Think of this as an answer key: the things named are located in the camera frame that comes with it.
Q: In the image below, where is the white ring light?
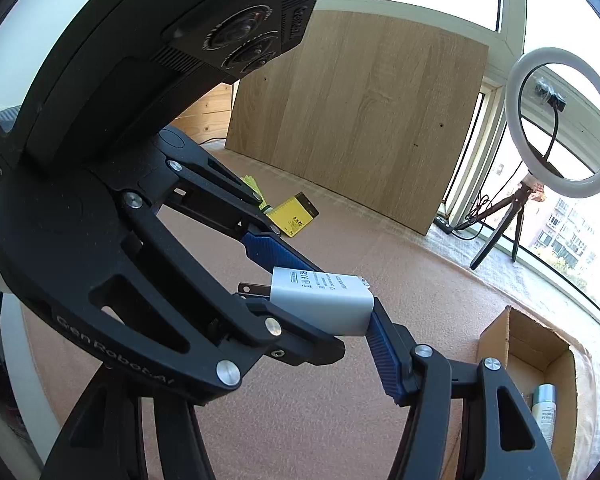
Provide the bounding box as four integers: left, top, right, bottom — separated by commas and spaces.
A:
505, 48, 600, 198

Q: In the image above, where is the yellow black card pack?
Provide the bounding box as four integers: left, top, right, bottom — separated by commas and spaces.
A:
266, 192, 320, 237

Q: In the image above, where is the black tripod stand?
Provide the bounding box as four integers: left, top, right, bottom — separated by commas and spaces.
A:
456, 176, 544, 270

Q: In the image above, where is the pine slat headboard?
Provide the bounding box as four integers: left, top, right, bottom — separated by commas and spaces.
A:
170, 84, 233, 143

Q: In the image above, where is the small pink white bottle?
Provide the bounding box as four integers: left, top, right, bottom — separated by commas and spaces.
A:
531, 384, 557, 448

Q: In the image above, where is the yellow shuttlecock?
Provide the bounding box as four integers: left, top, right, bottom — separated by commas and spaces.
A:
242, 174, 272, 214

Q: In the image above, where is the cardboard box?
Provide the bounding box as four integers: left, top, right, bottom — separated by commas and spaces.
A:
477, 306, 596, 479

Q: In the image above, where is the large oak wood board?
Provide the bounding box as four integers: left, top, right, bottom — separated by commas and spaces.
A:
226, 11, 488, 233

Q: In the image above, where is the white usb charger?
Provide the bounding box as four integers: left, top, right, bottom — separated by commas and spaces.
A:
238, 266, 374, 336

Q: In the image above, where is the black power strip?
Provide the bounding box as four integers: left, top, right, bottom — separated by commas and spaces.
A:
434, 217, 454, 234

